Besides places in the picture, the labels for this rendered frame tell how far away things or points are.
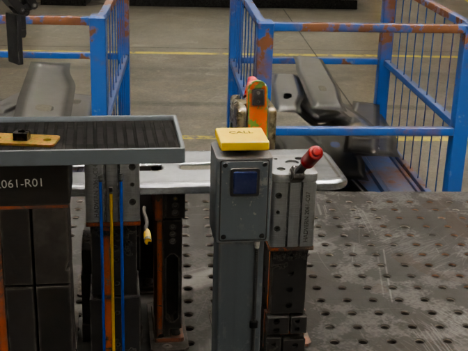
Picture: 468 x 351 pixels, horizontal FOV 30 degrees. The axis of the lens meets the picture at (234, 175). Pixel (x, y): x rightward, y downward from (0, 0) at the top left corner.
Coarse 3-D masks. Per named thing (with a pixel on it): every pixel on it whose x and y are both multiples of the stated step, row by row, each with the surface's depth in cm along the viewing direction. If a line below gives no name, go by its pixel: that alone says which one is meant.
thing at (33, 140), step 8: (0, 136) 104; (8, 136) 104; (16, 136) 102; (24, 136) 102; (32, 136) 104; (40, 136) 104; (48, 136) 104; (56, 136) 104; (0, 144) 101; (8, 144) 101; (16, 144) 101; (24, 144) 101; (32, 144) 101; (40, 144) 101; (48, 144) 101
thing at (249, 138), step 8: (224, 128) 110; (232, 128) 110; (240, 128) 110; (248, 128) 111; (256, 128) 111; (216, 136) 109; (224, 136) 107; (232, 136) 107; (240, 136) 107; (248, 136) 107; (256, 136) 107; (264, 136) 107; (224, 144) 105; (232, 144) 105; (240, 144) 105; (248, 144) 106; (256, 144) 106; (264, 144) 106; (240, 152) 108; (248, 152) 108
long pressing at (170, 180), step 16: (192, 160) 147; (208, 160) 147; (320, 160) 149; (80, 176) 138; (144, 176) 139; (160, 176) 139; (176, 176) 140; (192, 176) 140; (208, 176) 140; (320, 176) 141; (336, 176) 142; (80, 192) 133; (144, 192) 135; (160, 192) 135; (176, 192) 136; (192, 192) 136; (208, 192) 136
